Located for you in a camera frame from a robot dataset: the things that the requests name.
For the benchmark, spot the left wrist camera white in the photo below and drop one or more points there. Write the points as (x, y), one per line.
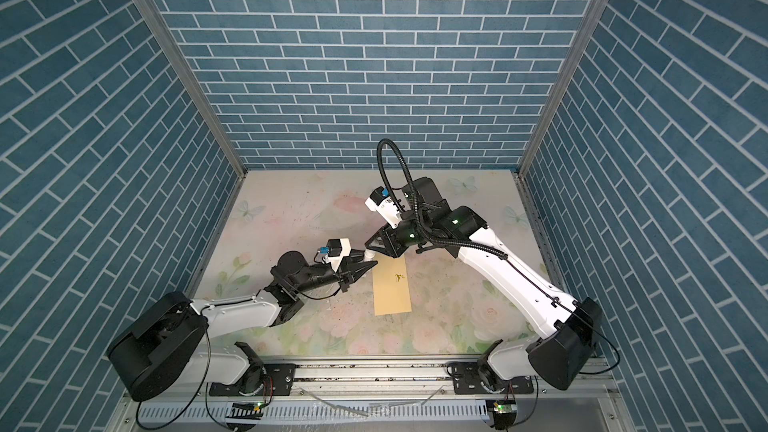
(334, 252)

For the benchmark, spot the left corner aluminium post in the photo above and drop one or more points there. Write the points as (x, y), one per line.
(170, 48)

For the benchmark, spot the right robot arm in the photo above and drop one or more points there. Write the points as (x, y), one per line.
(566, 329)

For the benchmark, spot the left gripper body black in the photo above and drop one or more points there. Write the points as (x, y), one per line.
(317, 277)

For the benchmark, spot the corner aluminium post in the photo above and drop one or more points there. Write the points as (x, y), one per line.
(170, 48)
(581, 40)

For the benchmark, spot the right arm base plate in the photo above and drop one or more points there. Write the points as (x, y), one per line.
(472, 378)

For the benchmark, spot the right corner aluminium post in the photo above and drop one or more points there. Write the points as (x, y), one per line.
(581, 40)

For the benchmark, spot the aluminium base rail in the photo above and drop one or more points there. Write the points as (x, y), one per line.
(372, 378)

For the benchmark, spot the yellow envelope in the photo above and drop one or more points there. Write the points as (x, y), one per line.
(391, 289)

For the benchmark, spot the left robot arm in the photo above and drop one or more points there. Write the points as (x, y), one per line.
(169, 343)

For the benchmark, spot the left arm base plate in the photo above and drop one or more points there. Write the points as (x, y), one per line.
(271, 380)

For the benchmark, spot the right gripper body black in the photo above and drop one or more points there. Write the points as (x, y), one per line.
(414, 231)

